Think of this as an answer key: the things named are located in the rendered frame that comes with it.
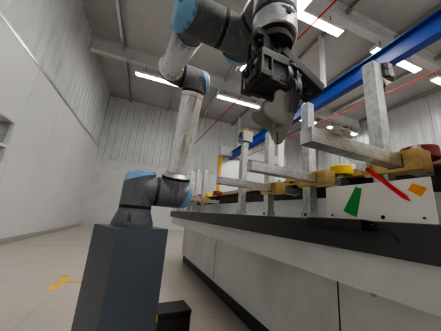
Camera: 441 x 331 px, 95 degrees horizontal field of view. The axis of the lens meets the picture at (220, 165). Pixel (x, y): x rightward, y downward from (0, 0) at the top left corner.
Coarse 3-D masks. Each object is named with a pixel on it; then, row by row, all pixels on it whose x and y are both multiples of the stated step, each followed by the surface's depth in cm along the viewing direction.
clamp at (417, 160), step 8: (400, 152) 49; (408, 152) 48; (416, 152) 46; (424, 152) 47; (408, 160) 47; (416, 160) 46; (424, 160) 46; (376, 168) 54; (384, 168) 52; (392, 168) 50; (400, 168) 49; (408, 168) 47; (416, 168) 46; (424, 168) 45; (432, 168) 47; (368, 176) 57
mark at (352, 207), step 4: (356, 188) 57; (360, 188) 56; (352, 192) 58; (356, 192) 57; (360, 192) 56; (352, 196) 58; (356, 196) 57; (348, 200) 59; (352, 200) 58; (356, 200) 57; (348, 204) 59; (352, 204) 58; (356, 204) 57; (348, 208) 59; (352, 208) 58; (356, 208) 57; (348, 212) 58; (352, 212) 57; (356, 212) 56; (356, 216) 56
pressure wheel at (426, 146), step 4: (416, 144) 54; (420, 144) 53; (424, 144) 53; (428, 144) 52; (432, 144) 52; (436, 144) 52; (404, 148) 56; (408, 148) 55; (424, 148) 52; (428, 148) 52; (432, 148) 52; (436, 148) 52; (432, 152) 52; (436, 152) 52; (440, 152) 53; (432, 156) 52; (436, 156) 52; (440, 156) 52; (432, 160) 54; (436, 160) 54
